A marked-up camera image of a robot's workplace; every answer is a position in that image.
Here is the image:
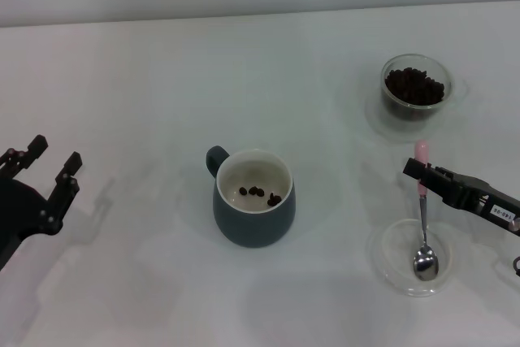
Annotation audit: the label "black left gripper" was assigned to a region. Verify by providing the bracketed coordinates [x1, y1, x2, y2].
[0, 134, 84, 271]

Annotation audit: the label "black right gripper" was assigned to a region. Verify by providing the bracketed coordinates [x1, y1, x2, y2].
[402, 158, 520, 236]

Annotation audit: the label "pink handled metal spoon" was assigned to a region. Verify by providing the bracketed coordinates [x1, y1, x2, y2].
[412, 139, 440, 282]

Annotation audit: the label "dark teal ceramic mug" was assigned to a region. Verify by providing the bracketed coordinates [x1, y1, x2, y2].
[205, 145, 297, 249]

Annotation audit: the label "coffee beans pile in glass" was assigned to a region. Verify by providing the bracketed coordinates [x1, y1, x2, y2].
[383, 67, 444, 107]

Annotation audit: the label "clear glass cup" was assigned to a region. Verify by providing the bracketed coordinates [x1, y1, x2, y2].
[379, 53, 469, 121]

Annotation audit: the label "coffee beans in mug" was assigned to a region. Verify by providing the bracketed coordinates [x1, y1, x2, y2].
[238, 185, 284, 208]

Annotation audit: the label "clear glass saucer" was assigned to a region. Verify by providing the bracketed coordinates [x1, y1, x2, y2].
[364, 85, 475, 144]

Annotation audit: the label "small clear glass dish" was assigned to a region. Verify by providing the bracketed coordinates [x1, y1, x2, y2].
[367, 219, 455, 298]

